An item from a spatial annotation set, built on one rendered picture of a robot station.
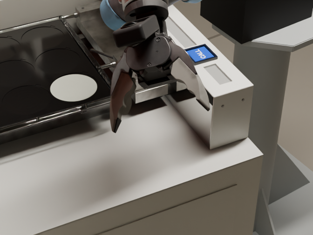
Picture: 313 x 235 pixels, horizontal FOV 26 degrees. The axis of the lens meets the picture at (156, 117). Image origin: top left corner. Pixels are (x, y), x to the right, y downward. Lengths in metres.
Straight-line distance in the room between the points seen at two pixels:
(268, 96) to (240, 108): 0.57
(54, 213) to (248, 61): 0.82
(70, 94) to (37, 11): 0.35
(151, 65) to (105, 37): 0.64
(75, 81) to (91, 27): 0.26
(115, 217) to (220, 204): 0.25
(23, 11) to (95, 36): 0.19
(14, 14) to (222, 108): 0.61
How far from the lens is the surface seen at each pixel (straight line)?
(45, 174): 1.39
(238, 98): 1.38
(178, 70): 1.02
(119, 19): 1.28
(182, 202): 1.39
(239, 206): 1.51
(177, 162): 1.40
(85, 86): 1.47
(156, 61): 1.03
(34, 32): 1.67
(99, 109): 1.51
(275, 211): 2.44
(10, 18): 1.72
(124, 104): 1.04
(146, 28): 0.99
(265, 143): 2.08
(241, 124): 1.43
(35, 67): 1.54
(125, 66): 1.05
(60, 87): 1.47
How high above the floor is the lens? 1.77
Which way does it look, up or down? 39 degrees down
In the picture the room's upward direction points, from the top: straight up
